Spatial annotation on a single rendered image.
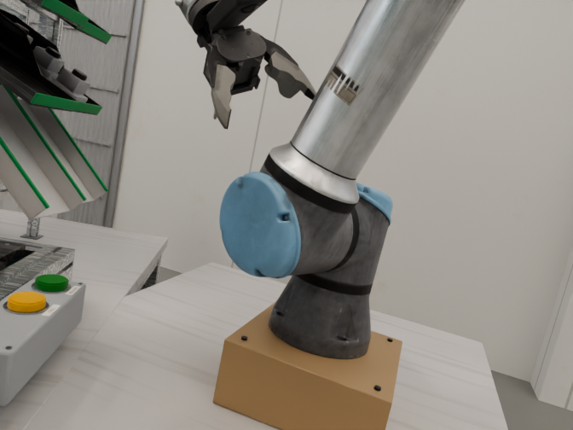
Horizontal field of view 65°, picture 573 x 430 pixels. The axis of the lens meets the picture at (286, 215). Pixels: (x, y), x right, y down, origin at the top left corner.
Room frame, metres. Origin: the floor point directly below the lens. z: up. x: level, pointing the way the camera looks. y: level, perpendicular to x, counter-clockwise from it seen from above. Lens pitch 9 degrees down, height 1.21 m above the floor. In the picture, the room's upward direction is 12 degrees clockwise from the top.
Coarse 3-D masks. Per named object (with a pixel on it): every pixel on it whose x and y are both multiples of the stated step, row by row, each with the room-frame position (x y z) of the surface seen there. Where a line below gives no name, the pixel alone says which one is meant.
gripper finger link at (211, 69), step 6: (216, 48) 0.64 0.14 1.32; (210, 54) 0.63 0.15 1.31; (216, 54) 0.64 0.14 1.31; (210, 60) 0.63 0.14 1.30; (216, 60) 0.63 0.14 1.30; (222, 60) 0.63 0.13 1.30; (210, 66) 0.62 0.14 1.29; (216, 66) 0.62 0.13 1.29; (210, 72) 0.62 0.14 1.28; (216, 72) 0.62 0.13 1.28; (210, 78) 0.61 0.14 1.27
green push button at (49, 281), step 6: (42, 276) 0.57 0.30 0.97; (48, 276) 0.57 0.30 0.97; (54, 276) 0.58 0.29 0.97; (60, 276) 0.58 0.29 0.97; (36, 282) 0.56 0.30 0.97; (42, 282) 0.55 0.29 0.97; (48, 282) 0.55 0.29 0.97; (54, 282) 0.56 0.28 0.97; (60, 282) 0.56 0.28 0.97; (66, 282) 0.57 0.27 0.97; (42, 288) 0.55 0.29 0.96; (48, 288) 0.55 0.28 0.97; (54, 288) 0.55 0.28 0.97; (60, 288) 0.56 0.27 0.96; (66, 288) 0.57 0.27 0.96
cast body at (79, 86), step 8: (64, 72) 0.94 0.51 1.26; (72, 72) 0.95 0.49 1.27; (80, 72) 0.96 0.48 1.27; (56, 80) 0.94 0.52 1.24; (64, 80) 0.94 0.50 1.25; (72, 80) 0.94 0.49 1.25; (80, 80) 0.94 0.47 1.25; (64, 88) 0.94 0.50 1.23; (72, 88) 0.94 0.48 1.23; (80, 88) 0.95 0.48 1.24; (72, 96) 0.94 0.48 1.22; (80, 96) 0.95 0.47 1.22
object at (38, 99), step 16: (0, 16) 0.90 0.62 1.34; (0, 32) 0.90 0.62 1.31; (16, 32) 0.90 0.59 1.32; (0, 48) 0.90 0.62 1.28; (16, 48) 0.90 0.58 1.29; (0, 64) 0.86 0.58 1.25; (16, 64) 0.90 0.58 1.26; (32, 64) 0.90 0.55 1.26; (0, 80) 0.77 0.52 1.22; (16, 80) 0.77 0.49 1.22; (32, 80) 0.90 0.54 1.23; (48, 80) 0.90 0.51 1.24; (32, 96) 0.77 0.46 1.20; (48, 96) 0.80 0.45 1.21; (64, 96) 0.89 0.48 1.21
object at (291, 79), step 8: (272, 56) 0.67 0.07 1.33; (280, 56) 0.67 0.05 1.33; (272, 64) 0.66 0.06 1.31; (280, 64) 0.66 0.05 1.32; (288, 64) 0.67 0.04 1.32; (272, 72) 0.67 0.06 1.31; (280, 72) 0.66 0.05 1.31; (288, 72) 0.66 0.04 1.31; (296, 72) 0.67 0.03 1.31; (280, 80) 0.69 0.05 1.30; (288, 80) 0.67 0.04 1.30; (296, 80) 0.66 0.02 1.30; (304, 80) 0.66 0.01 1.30; (280, 88) 0.70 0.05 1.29; (288, 88) 0.69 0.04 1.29; (296, 88) 0.69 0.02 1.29; (304, 88) 0.66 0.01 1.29; (312, 88) 0.67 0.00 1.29; (288, 96) 0.71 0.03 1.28; (312, 96) 0.67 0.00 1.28
